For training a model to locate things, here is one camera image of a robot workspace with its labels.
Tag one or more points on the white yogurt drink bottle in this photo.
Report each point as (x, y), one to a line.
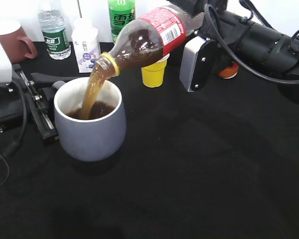
(86, 44)

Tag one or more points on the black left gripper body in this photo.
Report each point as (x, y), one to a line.
(17, 104)

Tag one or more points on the yellow paper cup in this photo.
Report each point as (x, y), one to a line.
(153, 74)

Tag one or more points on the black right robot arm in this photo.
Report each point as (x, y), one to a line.
(222, 42)

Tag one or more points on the cola bottle red label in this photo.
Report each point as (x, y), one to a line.
(147, 39)

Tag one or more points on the green sprite bottle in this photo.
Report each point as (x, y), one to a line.
(121, 12)

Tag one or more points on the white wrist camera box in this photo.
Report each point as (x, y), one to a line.
(197, 63)

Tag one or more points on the clear water bottle green label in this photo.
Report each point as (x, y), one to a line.
(53, 29)

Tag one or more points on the grey ceramic mug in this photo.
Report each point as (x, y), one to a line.
(89, 140)

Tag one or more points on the brown nescafe coffee bottle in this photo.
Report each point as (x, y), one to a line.
(229, 72)

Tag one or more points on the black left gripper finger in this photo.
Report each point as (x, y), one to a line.
(47, 80)

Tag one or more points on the brown ceramic mug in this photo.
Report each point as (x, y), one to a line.
(17, 45)

